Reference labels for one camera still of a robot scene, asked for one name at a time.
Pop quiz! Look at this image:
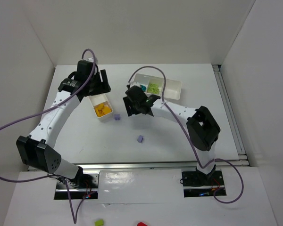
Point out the right white divided tray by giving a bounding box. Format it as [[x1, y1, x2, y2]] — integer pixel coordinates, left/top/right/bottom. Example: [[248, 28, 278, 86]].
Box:
[[133, 73, 182, 100]]

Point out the aluminium rail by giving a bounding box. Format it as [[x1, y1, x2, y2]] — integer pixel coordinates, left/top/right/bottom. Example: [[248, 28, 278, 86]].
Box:
[[212, 65, 250, 166], [78, 161, 197, 170]]

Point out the green 2x4 lego brick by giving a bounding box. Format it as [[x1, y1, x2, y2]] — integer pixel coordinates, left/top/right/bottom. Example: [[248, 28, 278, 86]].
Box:
[[149, 83, 159, 89], [147, 87, 161, 96]]

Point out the small purple lego brick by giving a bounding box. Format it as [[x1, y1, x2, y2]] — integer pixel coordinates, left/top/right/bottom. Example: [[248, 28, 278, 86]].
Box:
[[114, 114, 121, 121]]

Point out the red object on front edge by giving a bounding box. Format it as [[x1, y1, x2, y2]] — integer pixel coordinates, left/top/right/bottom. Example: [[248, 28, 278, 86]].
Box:
[[137, 222, 148, 226]]

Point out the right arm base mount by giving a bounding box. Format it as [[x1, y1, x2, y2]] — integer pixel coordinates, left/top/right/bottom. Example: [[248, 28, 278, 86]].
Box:
[[179, 168, 226, 198]]

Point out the right side aluminium rail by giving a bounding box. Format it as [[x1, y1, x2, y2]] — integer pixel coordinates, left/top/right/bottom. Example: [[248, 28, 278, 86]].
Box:
[[212, 65, 250, 166]]

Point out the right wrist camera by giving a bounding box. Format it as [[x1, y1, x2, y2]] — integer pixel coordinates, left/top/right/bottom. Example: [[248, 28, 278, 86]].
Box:
[[127, 81, 141, 89]]

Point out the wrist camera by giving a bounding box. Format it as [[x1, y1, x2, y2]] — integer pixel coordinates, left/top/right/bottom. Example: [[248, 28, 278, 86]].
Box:
[[127, 81, 141, 89], [86, 57, 98, 65]]

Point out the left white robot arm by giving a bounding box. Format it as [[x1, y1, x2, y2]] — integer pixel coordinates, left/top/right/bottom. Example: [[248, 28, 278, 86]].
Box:
[[16, 60, 111, 188]]

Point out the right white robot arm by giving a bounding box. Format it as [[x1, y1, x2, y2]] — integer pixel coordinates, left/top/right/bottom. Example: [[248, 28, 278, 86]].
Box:
[[123, 85, 221, 176]]

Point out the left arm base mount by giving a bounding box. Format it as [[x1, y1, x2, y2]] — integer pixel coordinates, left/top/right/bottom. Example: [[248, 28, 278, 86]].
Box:
[[54, 171, 100, 200]]

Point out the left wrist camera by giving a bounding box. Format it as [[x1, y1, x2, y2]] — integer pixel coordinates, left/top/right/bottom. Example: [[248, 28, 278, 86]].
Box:
[[86, 57, 98, 65]]

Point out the white divided tray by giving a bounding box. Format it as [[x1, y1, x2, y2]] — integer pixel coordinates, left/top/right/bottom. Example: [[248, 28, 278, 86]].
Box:
[[133, 73, 182, 100], [89, 94, 114, 121]]

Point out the orange 2x2 lego brick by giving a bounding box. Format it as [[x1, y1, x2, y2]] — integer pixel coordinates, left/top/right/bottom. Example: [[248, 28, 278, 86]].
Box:
[[95, 103, 104, 111]]

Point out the left white divided tray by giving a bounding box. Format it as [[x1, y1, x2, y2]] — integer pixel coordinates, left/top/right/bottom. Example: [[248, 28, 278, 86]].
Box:
[[89, 94, 114, 121]]

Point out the green lego on front edge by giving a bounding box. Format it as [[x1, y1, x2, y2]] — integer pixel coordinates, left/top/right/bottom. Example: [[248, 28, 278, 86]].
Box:
[[94, 219, 104, 226]]

